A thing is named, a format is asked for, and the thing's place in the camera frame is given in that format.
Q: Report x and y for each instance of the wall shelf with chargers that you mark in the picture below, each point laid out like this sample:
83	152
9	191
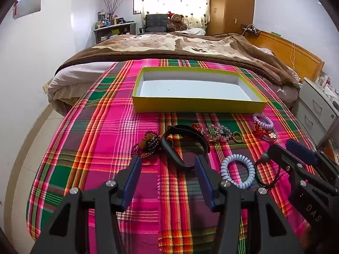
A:
250	29

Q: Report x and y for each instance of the wall poster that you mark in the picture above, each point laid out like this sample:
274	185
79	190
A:
27	2

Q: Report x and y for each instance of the brown teddy bear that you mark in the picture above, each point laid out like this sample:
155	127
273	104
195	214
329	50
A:
176	21

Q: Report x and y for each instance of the wooden wardrobe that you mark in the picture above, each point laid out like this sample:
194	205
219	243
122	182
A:
230	2

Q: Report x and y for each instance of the pink green plaid cloth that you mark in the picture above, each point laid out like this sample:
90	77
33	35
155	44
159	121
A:
92	137

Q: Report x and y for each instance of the bed with white sheet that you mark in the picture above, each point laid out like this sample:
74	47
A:
66	76

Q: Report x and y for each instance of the black wristband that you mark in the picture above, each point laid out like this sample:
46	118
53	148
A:
169	148

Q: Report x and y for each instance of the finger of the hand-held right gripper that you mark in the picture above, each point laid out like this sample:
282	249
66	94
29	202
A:
302	149
280	154

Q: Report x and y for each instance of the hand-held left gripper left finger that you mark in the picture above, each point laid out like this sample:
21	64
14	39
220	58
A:
131	182

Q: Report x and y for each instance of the dark grey chair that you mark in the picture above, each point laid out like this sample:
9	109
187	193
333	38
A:
156	23

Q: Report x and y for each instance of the yellow-green cardboard box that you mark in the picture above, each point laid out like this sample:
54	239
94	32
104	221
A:
185	105

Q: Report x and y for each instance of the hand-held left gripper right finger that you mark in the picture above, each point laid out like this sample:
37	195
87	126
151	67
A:
204	184

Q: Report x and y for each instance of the cluttered desk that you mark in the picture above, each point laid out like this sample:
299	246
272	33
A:
114	30

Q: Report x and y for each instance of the brown patterned blanket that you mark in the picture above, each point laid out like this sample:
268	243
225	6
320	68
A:
185	42

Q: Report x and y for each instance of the rhinestone jewelry piece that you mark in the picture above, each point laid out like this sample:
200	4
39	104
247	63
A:
215	132

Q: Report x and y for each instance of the vase of bare branches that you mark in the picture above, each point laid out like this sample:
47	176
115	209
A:
112	8

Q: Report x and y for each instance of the small orange ornament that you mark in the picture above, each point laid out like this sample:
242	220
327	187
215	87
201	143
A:
196	127

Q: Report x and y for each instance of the wooden headboard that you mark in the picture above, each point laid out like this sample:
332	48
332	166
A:
291	50

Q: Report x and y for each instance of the grey drawer cabinet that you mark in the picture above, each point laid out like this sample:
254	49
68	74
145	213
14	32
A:
315	108

